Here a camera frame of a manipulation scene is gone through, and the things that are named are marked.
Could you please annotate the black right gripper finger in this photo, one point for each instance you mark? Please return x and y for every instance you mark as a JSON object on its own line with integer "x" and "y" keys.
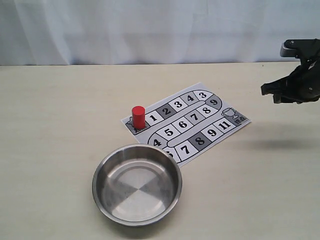
{"x": 287, "y": 98}

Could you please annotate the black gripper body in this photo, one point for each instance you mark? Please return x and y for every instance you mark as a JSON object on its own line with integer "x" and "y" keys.
{"x": 304, "y": 81}

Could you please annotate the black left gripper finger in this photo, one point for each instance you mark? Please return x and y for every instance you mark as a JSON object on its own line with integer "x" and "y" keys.
{"x": 277, "y": 87}

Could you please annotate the red cylinder game piece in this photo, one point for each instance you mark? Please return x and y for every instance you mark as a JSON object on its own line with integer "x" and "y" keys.
{"x": 138, "y": 117}

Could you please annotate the paper number game board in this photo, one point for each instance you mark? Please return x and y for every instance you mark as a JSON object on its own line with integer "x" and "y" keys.
{"x": 188, "y": 123}

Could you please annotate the steel round bowl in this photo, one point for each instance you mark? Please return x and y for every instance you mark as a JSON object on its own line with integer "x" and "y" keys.
{"x": 137, "y": 185}

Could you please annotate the white backdrop curtain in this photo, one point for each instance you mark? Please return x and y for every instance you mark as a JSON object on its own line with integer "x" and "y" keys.
{"x": 116, "y": 32}

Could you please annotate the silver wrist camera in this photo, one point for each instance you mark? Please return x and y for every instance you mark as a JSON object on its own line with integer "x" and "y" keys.
{"x": 287, "y": 50}

